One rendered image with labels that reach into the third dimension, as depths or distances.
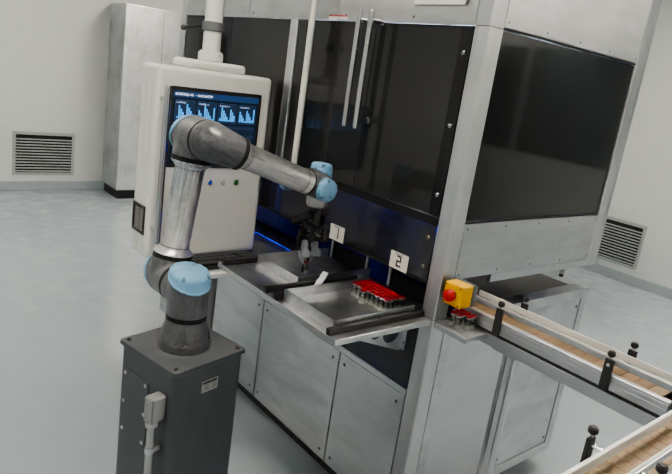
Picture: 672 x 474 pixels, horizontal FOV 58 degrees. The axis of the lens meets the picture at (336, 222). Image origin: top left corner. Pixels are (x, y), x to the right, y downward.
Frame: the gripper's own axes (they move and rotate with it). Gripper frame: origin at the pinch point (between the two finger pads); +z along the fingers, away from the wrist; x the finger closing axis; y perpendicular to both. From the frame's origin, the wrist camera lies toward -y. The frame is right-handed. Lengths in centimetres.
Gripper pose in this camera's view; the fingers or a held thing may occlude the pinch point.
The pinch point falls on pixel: (305, 259)
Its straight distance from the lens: 215.1
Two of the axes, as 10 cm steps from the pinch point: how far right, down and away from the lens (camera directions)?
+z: -1.5, 9.6, 2.3
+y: 6.2, 2.7, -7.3
